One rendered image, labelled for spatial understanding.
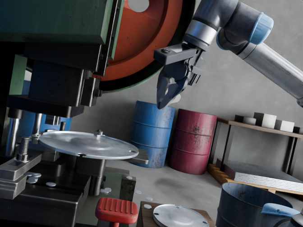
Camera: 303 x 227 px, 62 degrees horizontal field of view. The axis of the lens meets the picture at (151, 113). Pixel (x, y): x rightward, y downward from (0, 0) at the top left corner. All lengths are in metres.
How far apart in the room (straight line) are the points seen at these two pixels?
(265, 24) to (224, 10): 0.11
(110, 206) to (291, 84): 0.66
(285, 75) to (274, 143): 3.96
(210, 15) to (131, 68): 0.50
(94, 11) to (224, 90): 3.85
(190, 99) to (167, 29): 3.10
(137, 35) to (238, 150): 3.64
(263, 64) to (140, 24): 0.56
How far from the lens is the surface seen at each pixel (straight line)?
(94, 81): 0.70
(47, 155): 0.72
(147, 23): 1.15
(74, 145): 0.72
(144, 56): 1.09
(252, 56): 0.84
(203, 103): 4.22
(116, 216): 0.43
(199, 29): 0.68
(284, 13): 4.95
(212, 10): 0.69
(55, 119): 0.77
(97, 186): 0.75
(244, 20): 0.70
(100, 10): 0.58
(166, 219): 1.36
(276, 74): 0.87
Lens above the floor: 0.95
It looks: 3 degrees down
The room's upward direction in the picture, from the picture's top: 11 degrees clockwise
